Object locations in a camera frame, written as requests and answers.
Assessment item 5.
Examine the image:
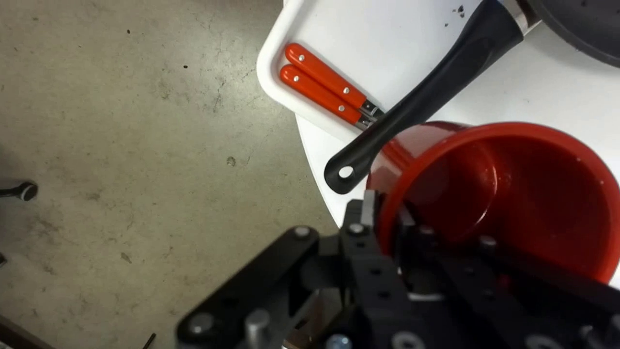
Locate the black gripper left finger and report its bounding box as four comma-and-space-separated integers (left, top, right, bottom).
339, 189, 409, 349

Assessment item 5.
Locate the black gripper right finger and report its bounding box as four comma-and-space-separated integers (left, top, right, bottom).
399, 209, 620, 349

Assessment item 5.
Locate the orange red cup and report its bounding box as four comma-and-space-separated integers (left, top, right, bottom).
366, 119, 620, 282

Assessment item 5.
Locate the white plastic tray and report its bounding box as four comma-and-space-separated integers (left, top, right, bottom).
256, 0, 620, 139

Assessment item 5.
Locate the black frying pan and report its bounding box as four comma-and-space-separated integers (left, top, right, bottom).
324, 0, 620, 193

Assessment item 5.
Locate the orange handled fork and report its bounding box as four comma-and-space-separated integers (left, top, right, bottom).
279, 63, 370, 129

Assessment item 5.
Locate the orange handled knife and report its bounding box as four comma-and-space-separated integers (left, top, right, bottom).
283, 42, 382, 123

